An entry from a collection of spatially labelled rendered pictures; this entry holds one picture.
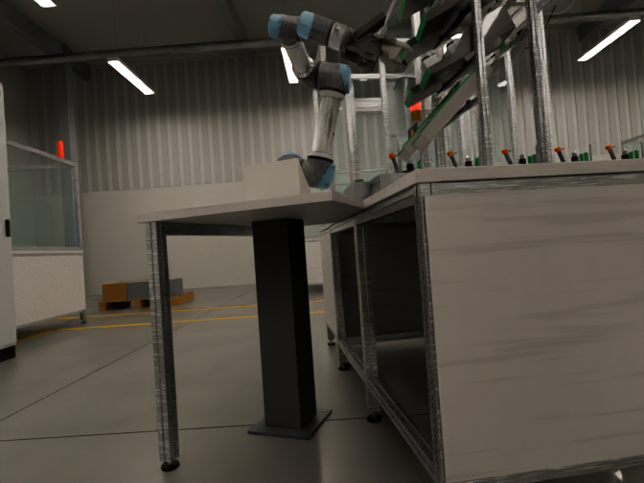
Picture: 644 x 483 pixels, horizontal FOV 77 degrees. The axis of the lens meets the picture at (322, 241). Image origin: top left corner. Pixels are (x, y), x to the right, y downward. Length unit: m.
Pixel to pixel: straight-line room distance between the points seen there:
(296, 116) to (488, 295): 9.41
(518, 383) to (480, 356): 0.11
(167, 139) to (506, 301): 10.13
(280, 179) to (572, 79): 10.80
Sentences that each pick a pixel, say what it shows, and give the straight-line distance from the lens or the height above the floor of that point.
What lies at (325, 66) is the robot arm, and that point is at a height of 1.46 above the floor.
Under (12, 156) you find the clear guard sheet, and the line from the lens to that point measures 5.16.
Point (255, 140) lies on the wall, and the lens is 10.15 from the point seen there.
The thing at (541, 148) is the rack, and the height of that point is 0.94.
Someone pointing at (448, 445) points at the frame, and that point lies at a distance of 1.02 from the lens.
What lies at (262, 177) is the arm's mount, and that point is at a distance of 1.62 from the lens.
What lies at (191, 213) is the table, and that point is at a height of 0.84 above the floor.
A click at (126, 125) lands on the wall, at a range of 11.27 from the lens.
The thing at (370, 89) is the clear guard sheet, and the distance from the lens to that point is 3.26.
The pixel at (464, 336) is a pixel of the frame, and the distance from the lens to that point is 0.97.
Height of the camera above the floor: 0.70
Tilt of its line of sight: 1 degrees up
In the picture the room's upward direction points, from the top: 4 degrees counter-clockwise
